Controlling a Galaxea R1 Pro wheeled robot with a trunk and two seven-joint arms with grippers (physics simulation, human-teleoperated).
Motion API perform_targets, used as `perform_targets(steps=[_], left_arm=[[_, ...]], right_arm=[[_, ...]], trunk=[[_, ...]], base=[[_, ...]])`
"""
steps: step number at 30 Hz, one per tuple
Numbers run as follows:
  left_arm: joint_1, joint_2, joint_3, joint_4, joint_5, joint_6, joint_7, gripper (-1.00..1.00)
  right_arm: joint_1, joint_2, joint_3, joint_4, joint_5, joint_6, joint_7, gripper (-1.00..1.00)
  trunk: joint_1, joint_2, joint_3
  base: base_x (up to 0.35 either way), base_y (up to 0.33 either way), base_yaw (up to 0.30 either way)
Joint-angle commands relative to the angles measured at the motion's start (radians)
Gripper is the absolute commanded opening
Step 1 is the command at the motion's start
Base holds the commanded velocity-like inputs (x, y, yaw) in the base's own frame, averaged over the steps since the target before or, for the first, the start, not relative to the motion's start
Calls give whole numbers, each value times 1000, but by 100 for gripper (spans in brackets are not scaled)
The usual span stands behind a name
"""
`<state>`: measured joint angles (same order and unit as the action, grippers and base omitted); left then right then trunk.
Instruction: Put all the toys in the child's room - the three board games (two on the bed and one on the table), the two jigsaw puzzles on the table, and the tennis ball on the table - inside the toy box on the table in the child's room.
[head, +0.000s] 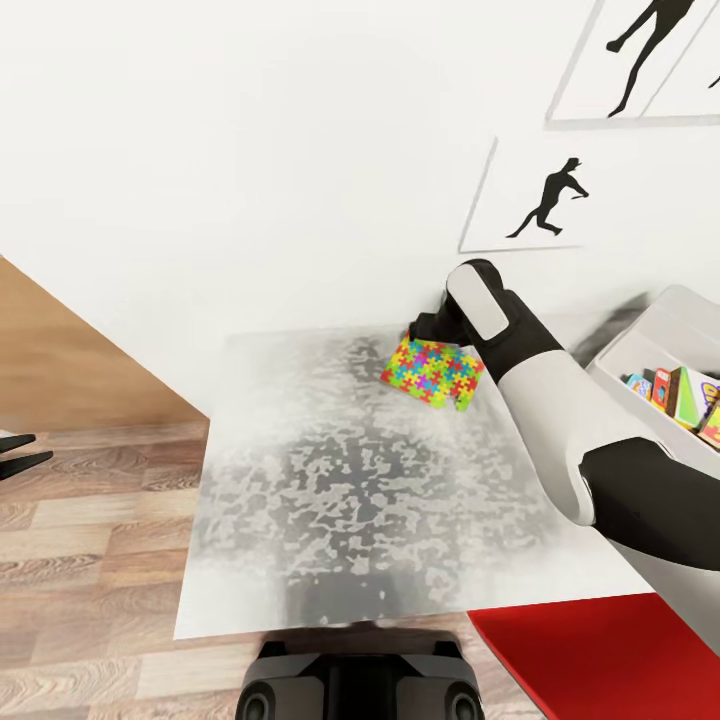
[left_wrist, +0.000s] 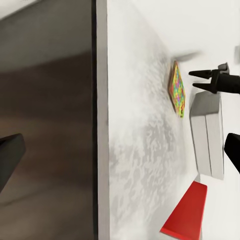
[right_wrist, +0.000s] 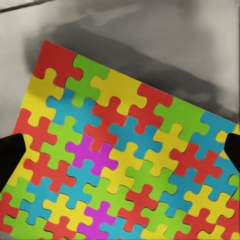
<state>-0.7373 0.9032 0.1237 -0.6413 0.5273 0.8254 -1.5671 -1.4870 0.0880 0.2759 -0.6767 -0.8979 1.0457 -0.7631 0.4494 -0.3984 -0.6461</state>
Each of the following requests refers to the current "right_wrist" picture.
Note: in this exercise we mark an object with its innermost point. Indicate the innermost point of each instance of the desk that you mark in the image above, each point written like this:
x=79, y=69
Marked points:
x=189, y=49

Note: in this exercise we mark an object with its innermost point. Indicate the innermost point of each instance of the jigsaw puzzle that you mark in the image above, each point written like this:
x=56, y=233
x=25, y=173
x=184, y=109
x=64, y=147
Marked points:
x=111, y=158

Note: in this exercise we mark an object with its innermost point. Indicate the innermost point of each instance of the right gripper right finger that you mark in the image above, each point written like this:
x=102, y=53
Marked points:
x=232, y=149

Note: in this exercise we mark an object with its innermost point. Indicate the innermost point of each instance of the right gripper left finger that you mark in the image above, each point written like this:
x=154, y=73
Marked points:
x=12, y=149

